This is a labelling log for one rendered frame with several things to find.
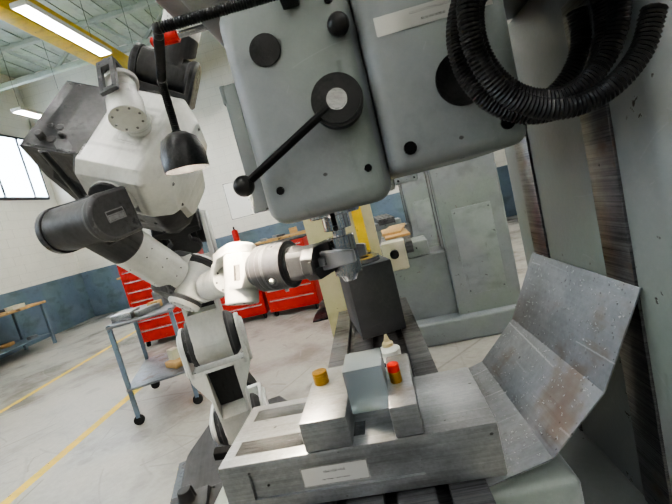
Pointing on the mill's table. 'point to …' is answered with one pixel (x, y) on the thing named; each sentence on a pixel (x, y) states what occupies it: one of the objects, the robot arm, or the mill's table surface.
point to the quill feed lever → (334, 116)
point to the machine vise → (370, 445)
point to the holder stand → (374, 298)
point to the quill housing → (343, 174)
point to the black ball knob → (338, 23)
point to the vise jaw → (328, 415)
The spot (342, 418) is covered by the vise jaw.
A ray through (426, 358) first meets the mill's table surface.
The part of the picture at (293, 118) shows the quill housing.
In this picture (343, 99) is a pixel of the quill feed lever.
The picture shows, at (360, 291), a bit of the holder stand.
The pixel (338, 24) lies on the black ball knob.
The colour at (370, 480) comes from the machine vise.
